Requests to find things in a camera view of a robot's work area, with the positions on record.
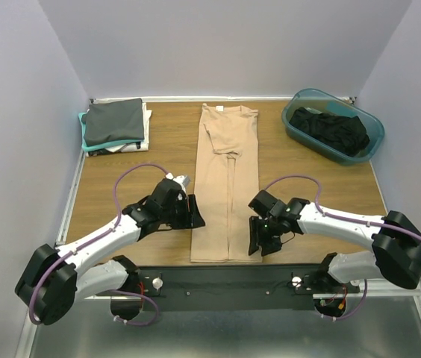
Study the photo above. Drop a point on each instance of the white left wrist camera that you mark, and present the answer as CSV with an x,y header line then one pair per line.
x,y
183,180

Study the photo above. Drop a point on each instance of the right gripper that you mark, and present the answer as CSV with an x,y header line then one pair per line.
x,y
265,234

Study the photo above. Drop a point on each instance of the beige t shirt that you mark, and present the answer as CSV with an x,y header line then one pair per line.
x,y
226,180

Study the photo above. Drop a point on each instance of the teal plastic basket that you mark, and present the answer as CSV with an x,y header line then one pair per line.
x,y
321,102

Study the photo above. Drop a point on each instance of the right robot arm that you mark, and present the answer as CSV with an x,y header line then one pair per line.
x,y
391,244

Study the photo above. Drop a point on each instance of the black t shirt in basket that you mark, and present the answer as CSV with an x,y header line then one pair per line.
x,y
342,133

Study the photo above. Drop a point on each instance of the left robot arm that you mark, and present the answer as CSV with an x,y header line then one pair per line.
x,y
55,277

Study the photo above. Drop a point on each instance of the folded grey t shirt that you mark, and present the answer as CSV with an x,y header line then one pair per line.
x,y
113,122

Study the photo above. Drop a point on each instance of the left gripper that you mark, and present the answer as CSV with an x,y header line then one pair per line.
x,y
186,212

